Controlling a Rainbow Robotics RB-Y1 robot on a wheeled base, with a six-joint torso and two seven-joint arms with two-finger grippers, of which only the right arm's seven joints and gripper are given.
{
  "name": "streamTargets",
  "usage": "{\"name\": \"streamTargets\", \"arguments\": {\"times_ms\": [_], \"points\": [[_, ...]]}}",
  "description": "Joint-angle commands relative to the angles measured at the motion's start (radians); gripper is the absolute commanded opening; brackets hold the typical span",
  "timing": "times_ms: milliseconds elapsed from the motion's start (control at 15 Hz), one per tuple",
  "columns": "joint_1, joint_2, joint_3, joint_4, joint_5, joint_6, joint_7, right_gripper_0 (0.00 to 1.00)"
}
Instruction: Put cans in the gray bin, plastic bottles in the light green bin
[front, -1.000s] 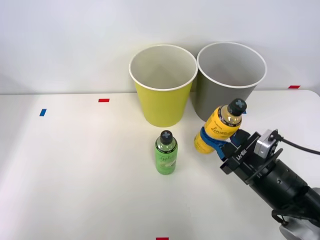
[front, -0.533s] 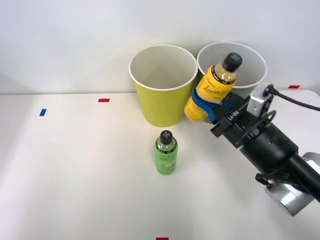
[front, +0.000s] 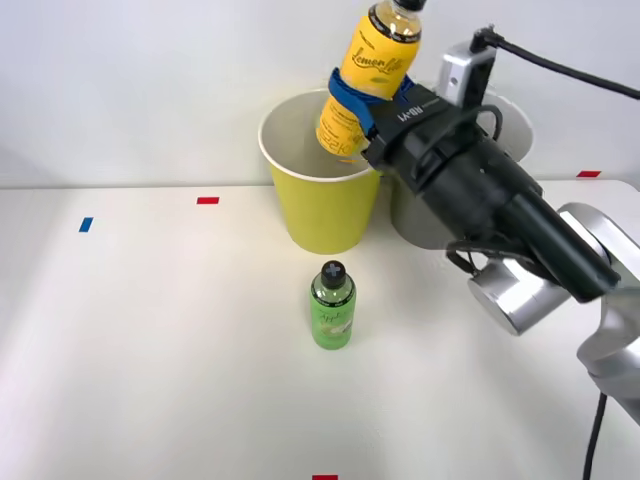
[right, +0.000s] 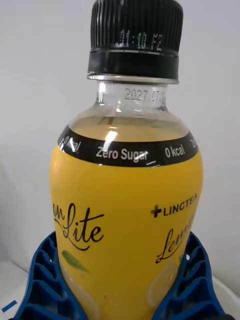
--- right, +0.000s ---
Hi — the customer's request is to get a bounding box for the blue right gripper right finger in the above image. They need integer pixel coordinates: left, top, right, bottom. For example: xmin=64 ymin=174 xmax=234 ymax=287
xmin=152 ymin=231 xmax=236 ymax=320

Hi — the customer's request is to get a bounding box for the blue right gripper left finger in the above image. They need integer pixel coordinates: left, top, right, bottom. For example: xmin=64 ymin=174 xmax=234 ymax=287
xmin=8 ymin=230 xmax=87 ymax=320

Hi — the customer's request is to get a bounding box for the yellow label bottle black cap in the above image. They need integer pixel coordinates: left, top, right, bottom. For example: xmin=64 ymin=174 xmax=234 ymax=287
xmin=49 ymin=0 xmax=205 ymax=320

